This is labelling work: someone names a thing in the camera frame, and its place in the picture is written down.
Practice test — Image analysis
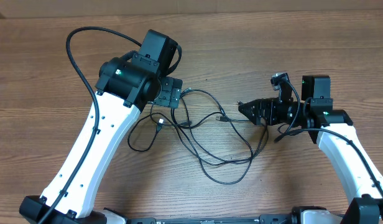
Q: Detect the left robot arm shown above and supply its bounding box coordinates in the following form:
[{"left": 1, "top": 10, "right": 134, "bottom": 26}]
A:
[{"left": 19, "top": 30, "right": 182, "bottom": 223}]

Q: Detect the thin black USB cable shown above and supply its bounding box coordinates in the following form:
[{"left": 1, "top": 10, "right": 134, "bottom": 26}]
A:
[{"left": 127, "top": 110, "right": 229, "bottom": 153}]

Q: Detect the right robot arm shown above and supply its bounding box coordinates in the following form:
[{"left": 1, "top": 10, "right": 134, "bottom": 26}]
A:
[{"left": 238, "top": 73, "right": 383, "bottom": 223}]

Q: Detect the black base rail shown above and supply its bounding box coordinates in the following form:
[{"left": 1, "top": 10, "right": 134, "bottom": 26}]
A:
[{"left": 104, "top": 207, "right": 347, "bottom": 224}]

